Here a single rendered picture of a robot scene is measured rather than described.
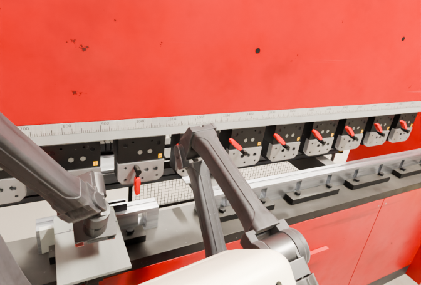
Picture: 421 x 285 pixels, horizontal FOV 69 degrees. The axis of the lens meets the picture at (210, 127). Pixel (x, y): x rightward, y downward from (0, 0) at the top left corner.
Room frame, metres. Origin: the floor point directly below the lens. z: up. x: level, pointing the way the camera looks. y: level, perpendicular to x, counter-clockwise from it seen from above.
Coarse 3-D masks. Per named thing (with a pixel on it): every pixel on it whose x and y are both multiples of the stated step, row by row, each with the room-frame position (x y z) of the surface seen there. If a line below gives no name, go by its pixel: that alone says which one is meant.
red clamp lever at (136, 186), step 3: (135, 165) 0.84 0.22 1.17; (135, 168) 0.82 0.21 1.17; (138, 168) 0.82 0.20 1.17; (135, 171) 0.81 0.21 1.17; (138, 171) 0.81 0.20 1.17; (141, 171) 0.81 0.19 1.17; (138, 174) 0.81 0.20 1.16; (135, 177) 0.82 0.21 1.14; (138, 177) 0.82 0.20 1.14; (135, 180) 0.81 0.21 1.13; (138, 180) 0.81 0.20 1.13; (135, 183) 0.81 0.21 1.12; (138, 183) 0.81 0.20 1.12; (135, 186) 0.81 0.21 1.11; (138, 186) 0.81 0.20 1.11; (135, 189) 0.81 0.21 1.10; (138, 189) 0.81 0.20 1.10; (135, 192) 0.81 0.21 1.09; (138, 192) 0.81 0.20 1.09
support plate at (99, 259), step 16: (112, 208) 0.83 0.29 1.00; (64, 224) 0.72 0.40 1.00; (64, 240) 0.66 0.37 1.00; (112, 240) 0.69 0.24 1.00; (64, 256) 0.61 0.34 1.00; (80, 256) 0.61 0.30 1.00; (96, 256) 0.62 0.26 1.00; (112, 256) 0.63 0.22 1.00; (64, 272) 0.56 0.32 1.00; (80, 272) 0.56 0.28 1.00; (96, 272) 0.57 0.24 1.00; (112, 272) 0.58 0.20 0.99
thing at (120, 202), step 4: (112, 200) 0.86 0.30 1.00; (116, 200) 0.87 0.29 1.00; (120, 200) 0.87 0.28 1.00; (124, 200) 0.88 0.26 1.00; (112, 204) 0.84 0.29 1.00; (116, 204) 0.85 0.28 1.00; (120, 204) 0.85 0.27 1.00; (124, 204) 0.86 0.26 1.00; (116, 208) 0.84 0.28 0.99; (120, 208) 0.85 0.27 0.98; (124, 208) 0.86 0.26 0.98
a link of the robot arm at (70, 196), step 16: (0, 112) 0.42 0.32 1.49; (0, 128) 0.40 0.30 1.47; (16, 128) 0.43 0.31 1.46; (0, 144) 0.39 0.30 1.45; (16, 144) 0.41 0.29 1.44; (32, 144) 0.45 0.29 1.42; (0, 160) 0.40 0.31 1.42; (16, 160) 0.41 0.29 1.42; (32, 160) 0.43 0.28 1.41; (48, 160) 0.47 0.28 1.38; (16, 176) 0.42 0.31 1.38; (32, 176) 0.43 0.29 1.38; (48, 176) 0.45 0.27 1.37; (64, 176) 0.49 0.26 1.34; (48, 192) 0.45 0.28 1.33; (64, 192) 0.47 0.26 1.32; (80, 192) 0.50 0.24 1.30; (64, 208) 0.48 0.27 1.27; (80, 208) 0.51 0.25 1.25; (96, 208) 0.53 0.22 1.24
